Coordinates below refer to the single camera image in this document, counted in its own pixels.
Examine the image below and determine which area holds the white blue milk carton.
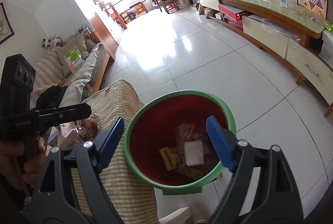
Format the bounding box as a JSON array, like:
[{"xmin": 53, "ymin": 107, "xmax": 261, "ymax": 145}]
[{"xmin": 184, "ymin": 141, "xmax": 205, "ymax": 166}]

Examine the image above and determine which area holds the brown cushion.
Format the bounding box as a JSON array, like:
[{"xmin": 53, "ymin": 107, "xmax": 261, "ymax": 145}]
[{"xmin": 84, "ymin": 33, "xmax": 97, "ymax": 51}]

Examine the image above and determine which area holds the cow plush toy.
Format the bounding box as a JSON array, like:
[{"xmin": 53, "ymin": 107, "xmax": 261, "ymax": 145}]
[{"xmin": 43, "ymin": 36, "xmax": 63, "ymax": 51}]

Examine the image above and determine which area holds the flat red box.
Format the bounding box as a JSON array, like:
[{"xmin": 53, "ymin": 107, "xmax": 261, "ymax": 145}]
[{"xmin": 218, "ymin": 4, "xmax": 251, "ymax": 22}]

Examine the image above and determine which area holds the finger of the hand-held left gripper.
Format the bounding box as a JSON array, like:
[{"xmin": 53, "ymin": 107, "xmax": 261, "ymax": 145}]
[{"xmin": 39, "ymin": 103, "xmax": 92, "ymax": 133}]

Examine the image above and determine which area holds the red bucket with green rim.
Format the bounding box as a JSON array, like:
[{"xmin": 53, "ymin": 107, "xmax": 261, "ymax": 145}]
[{"xmin": 123, "ymin": 89, "xmax": 237, "ymax": 196}]

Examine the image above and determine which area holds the yellow drink carton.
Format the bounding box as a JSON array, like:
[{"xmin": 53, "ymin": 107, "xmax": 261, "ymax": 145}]
[{"xmin": 159, "ymin": 147, "xmax": 183, "ymax": 171}]

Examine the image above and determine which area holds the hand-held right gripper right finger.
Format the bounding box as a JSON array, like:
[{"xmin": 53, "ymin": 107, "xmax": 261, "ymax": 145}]
[{"xmin": 206, "ymin": 115, "xmax": 305, "ymax": 224}]

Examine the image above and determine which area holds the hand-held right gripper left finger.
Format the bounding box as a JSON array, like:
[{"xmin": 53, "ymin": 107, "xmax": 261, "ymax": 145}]
[{"xmin": 27, "ymin": 117, "xmax": 125, "ymax": 224}]

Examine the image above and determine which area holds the beige striped sofa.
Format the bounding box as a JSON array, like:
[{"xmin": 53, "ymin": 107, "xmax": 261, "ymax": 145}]
[{"xmin": 30, "ymin": 42, "xmax": 111, "ymax": 110}]

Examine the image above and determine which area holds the wooden newel post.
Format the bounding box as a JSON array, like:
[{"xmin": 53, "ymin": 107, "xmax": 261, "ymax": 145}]
[{"xmin": 118, "ymin": 13, "xmax": 128, "ymax": 31}]

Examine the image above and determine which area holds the person's left hand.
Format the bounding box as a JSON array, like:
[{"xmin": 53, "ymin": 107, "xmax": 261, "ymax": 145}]
[{"xmin": 0, "ymin": 136, "xmax": 48, "ymax": 189}]

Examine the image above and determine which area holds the wooden chair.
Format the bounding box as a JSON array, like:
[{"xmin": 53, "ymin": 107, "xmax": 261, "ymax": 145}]
[{"xmin": 153, "ymin": 0, "xmax": 180, "ymax": 14}]

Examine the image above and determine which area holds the black jacket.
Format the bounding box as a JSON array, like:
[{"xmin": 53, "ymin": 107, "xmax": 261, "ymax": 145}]
[{"xmin": 36, "ymin": 85, "xmax": 68, "ymax": 115}]

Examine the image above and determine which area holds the green beige striped mat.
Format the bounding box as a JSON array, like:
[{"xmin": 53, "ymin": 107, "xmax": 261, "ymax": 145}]
[{"xmin": 47, "ymin": 79, "xmax": 160, "ymax": 224}]

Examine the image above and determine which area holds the pink paper box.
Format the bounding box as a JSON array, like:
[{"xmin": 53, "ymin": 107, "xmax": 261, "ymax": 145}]
[{"xmin": 58, "ymin": 113, "xmax": 101, "ymax": 149}]

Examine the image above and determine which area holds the beige cushion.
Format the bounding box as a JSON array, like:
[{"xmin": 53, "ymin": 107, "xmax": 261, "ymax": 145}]
[{"xmin": 58, "ymin": 32, "xmax": 87, "ymax": 76}]

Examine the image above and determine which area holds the framed wall picture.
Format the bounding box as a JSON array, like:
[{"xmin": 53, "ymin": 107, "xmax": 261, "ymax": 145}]
[{"xmin": 0, "ymin": 2, "xmax": 15, "ymax": 45}]

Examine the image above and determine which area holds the green white packet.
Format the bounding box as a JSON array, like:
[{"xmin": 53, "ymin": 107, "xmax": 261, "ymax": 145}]
[{"xmin": 64, "ymin": 44, "xmax": 84, "ymax": 71}]

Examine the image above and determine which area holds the pink packet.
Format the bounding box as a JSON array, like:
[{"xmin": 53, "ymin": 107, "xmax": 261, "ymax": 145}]
[{"xmin": 177, "ymin": 123, "xmax": 198, "ymax": 146}]

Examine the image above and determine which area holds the large white box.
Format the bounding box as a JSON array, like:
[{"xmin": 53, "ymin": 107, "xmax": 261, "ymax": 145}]
[{"xmin": 319, "ymin": 30, "xmax": 333, "ymax": 68}]

